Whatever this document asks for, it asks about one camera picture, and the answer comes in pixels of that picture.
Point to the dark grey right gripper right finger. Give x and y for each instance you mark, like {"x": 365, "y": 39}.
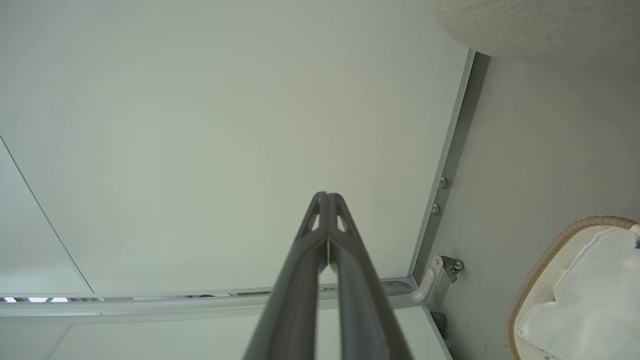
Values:
{"x": 362, "y": 305}

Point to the white laundry basket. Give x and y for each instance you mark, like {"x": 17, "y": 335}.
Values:
{"x": 535, "y": 280}

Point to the aluminium wall frame rail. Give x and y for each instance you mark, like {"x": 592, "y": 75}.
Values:
{"x": 452, "y": 160}

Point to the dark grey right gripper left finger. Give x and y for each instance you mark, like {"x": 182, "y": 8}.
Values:
{"x": 292, "y": 300}

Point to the silver frame screw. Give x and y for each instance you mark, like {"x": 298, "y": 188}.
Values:
{"x": 443, "y": 182}
{"x": 435, "y": 209}

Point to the black metal bracket clamp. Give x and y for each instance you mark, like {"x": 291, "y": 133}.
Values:
{"x": 452, "y": 265}

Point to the beige fabric sofa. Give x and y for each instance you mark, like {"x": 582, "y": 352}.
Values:
{"x": 545, "y": 25}

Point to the white cloth basket liner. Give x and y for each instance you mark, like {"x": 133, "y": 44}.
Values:
{"x": 590, "y": 300}

